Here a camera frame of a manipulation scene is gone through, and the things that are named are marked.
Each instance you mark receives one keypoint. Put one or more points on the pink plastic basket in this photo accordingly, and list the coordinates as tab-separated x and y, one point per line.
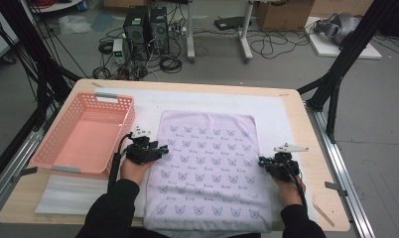
85	139

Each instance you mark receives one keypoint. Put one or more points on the black computer tower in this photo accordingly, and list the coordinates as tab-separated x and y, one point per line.
159	29
136	29

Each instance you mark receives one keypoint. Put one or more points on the grey metal bracket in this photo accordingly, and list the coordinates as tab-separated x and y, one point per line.
333	186
28	171

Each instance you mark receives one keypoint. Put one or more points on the white grid mat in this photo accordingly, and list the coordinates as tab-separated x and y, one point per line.
204	99

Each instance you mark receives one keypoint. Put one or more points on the lilac printed towel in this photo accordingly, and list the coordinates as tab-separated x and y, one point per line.
207	172

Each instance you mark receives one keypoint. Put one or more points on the black flat device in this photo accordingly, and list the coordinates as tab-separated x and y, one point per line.
229	22

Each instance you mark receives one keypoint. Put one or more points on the person's right hand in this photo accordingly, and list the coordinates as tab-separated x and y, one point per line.
288	193

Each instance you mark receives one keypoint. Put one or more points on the white power supply unit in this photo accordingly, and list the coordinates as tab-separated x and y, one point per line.
118	49

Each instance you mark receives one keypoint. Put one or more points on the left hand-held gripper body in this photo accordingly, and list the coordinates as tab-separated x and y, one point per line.
139	153

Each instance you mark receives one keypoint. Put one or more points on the grey headset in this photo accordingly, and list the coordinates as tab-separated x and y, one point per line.
343	26

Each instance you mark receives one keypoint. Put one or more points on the black frame stand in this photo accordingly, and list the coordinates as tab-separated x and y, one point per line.
354	43
45	72

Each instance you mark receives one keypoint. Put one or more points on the white floor board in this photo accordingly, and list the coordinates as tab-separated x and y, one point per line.
326	49

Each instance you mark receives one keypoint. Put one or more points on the clear plastic bag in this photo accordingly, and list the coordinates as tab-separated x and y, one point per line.
73	24

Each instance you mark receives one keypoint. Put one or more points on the aluminium rail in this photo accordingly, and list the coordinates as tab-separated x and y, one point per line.
339	172
15	162

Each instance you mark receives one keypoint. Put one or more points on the white table leg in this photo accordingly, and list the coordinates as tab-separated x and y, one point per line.
244	33
190	33

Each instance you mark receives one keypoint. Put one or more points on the person's left hand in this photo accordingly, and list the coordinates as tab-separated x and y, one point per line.
134	172

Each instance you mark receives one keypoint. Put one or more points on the cardboard box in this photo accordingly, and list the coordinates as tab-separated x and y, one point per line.
283	16
339	6

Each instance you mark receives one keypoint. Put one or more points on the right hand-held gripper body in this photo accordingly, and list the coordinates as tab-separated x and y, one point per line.
283	168

